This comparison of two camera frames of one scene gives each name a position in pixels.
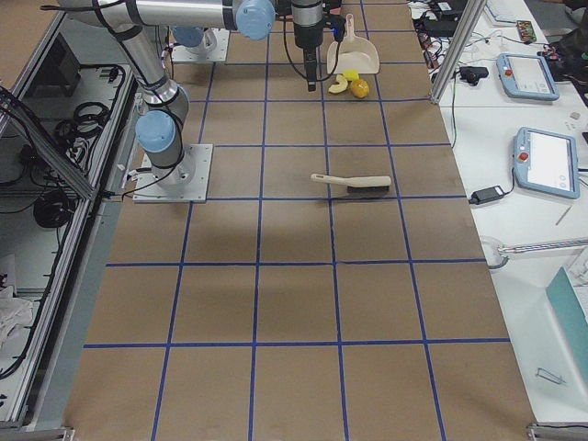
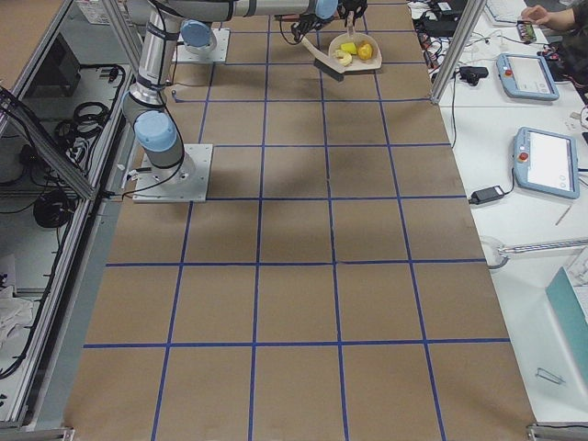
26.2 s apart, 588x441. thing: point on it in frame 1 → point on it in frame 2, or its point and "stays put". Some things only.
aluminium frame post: x=467 y=28 stays put
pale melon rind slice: x=340 y=87 → x=342 y=57
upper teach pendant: x=526 y=76 stays put
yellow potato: x=360 y=88 → x=365 y=51
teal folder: x=572 y=319 stays put
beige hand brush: x=379 y=184 → x=323 y=62
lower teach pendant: x=546 y=162 stays put
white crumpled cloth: x=15 y=312 stays put
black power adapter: x=486 y=195 stays put
